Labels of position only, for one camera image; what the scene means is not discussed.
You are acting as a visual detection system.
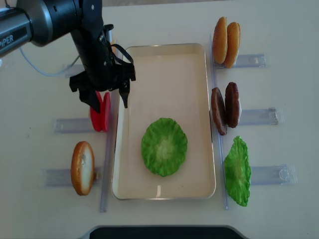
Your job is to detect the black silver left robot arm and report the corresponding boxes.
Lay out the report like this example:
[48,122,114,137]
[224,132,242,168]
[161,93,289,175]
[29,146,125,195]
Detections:
[0,0,136,113]

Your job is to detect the cream rectangular metal tray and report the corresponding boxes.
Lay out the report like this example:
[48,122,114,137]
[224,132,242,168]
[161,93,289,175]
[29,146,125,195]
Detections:
[112,43,216,200]

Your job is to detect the clear bread holder rail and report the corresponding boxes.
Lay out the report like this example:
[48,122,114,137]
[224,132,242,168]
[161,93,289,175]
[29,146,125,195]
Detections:
[42,167,102,187]

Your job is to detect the clear tomato holder rail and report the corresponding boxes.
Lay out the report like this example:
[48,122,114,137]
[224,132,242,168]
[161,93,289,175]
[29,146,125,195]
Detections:
[53,118,95,134]

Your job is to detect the clear left long rail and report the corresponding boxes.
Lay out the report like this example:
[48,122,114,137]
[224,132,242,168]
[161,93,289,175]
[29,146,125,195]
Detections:
[99,41,121,213]

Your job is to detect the brown meat patty outer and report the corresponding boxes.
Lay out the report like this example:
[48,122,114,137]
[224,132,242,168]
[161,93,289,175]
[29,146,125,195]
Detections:
[225,82,241,128]

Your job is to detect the clear long rail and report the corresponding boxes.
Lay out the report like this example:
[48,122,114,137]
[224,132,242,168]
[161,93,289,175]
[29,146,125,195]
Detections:
[210,34,229,211]
[99,41,121,213]

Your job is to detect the clear patty holder rail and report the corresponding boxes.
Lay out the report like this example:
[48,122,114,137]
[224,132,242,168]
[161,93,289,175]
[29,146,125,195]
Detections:
[238,108,285,126]

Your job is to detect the green lettuce leaf upright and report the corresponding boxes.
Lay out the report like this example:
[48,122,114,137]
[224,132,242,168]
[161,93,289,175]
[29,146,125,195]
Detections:
[224,136,252,207]

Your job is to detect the clear right long rail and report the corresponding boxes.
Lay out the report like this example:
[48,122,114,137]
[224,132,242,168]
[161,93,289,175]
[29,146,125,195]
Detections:
[210,34,229,211]

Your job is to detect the clear bun holder rail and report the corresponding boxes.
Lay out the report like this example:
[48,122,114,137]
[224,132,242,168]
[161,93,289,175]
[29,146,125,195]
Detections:
[213,53,272,70]

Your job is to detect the sliced bread piece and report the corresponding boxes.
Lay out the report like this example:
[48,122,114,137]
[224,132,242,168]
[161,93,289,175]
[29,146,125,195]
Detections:
[70,141,95,196]

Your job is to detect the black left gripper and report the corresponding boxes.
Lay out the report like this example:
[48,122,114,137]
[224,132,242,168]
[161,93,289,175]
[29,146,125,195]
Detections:
[70,24,136,113]

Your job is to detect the red tomato slice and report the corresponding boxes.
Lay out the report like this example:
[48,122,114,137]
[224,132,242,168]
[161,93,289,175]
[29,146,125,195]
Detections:
[101,92,111,132]
[90,91,103,132]

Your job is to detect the green lettuce leaf on tray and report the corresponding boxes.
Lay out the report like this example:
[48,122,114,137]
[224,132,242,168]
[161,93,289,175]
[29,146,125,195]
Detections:
[141,118,188,177]

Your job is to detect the golden bun half inner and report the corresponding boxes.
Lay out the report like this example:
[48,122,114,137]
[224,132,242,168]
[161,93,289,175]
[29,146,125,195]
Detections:
[212,16,228,64]

